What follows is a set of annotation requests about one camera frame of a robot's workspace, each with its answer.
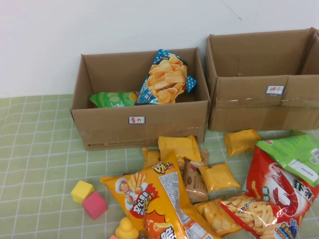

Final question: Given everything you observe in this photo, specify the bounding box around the large yellow fries snack bag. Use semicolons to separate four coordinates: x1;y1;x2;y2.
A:
100;150;222;239

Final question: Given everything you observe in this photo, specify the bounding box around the small plain yellow snack packet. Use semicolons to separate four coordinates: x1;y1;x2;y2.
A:
158;135;202;166
224;128;262;157
198;162;241;193
141;147;161;170

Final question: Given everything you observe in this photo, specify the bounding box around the green snack bag with barcode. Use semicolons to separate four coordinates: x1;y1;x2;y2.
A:
255;129;319;187

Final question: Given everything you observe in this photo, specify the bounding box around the cardboard box with printed web address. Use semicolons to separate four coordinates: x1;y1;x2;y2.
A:
70;47;211;151

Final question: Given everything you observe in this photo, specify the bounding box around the blue polka dot chips bag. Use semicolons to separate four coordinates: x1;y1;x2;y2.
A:
134;49;197;106

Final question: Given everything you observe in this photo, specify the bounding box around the green cucumber chips bag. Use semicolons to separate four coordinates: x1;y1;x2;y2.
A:
89;91;140;109

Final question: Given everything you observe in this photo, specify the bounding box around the brown biscuit packet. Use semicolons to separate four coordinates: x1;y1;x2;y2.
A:
198;148;210;167
183;159;209;203

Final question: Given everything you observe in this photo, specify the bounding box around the large taped cardboard box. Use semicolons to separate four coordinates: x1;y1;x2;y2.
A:
204;26;319;132

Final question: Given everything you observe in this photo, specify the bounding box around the yellow foam cube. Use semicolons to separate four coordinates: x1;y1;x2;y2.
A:
70;180;96;205

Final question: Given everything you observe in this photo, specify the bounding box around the pink foam cube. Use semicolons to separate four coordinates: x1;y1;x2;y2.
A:
81;191;109;221

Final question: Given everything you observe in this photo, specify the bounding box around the yellow cracker packet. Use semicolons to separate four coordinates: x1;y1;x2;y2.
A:
193;198;244;237

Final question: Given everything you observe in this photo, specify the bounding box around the yellow rubber duck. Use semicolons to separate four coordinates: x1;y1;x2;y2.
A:
115;216;140;239

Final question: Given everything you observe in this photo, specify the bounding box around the green checked tablecloth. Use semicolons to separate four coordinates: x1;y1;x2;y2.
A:
0;94;319;239

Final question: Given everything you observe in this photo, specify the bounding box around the red shrimp sticks bag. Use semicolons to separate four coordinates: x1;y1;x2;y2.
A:
218;145;319;239

